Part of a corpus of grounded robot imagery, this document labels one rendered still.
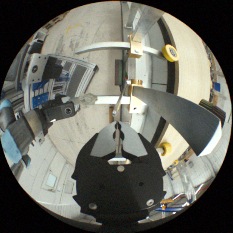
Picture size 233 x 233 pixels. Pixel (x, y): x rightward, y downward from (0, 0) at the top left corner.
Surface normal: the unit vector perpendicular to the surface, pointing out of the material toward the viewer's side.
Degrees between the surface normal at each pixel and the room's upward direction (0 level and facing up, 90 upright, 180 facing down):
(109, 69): 0
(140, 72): 0
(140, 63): 0
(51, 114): 30
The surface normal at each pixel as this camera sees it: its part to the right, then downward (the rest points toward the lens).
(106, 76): 0.00, 0.46
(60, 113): 0.51, 0.43
